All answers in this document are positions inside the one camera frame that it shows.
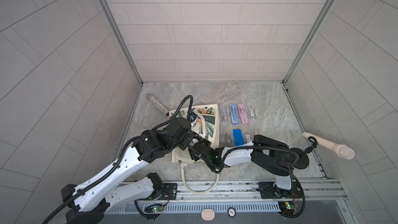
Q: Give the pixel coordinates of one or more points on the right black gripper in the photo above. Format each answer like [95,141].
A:
[193,153]

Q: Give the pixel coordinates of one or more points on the blue compass set case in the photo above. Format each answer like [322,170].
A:
[234,114]

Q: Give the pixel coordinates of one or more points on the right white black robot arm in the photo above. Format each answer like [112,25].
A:
[269,154]

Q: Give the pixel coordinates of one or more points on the right green circuit board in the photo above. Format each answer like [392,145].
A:
[287,208]

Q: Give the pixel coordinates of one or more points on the clear case with silver compass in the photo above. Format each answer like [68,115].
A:
[224,114]

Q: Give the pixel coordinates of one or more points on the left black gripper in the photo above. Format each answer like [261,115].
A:
[188,139]

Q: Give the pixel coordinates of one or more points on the pink round pad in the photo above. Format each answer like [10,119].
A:
[208,214]

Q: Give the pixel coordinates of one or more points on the clear case with green card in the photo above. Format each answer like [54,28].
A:
[228,140]

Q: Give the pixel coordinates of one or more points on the left green circuit board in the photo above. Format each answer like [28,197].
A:
[155,208]

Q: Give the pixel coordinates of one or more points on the black poker chip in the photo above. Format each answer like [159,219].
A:
[231,212]

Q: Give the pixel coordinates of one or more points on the cream canvas floral tote bag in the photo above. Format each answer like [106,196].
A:
[208,129]

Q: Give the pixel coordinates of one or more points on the clear compass set case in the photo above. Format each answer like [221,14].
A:
[252,113]

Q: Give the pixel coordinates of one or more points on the pink compass set case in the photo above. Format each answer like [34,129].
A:
[244,119]

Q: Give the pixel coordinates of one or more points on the aluminium rail frame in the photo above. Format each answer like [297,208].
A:
[225,191]

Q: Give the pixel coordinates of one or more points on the black microphone stand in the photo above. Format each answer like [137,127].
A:
[303,160]

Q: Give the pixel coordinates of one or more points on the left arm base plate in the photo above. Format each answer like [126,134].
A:
[169,192]

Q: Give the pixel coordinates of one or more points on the green circuit board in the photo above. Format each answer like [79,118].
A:
[155,208]
[287,208]

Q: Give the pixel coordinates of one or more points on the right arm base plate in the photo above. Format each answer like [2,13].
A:
[268,190]

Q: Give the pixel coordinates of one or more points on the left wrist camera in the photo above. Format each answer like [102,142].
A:
[193,118]

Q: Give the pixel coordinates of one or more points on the clear compass case with barcode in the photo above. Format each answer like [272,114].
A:
[248,137]

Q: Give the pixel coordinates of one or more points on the glittery silver cylinder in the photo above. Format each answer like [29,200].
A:
[158,104]

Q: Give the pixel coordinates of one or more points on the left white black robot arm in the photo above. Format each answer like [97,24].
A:
[88,202]

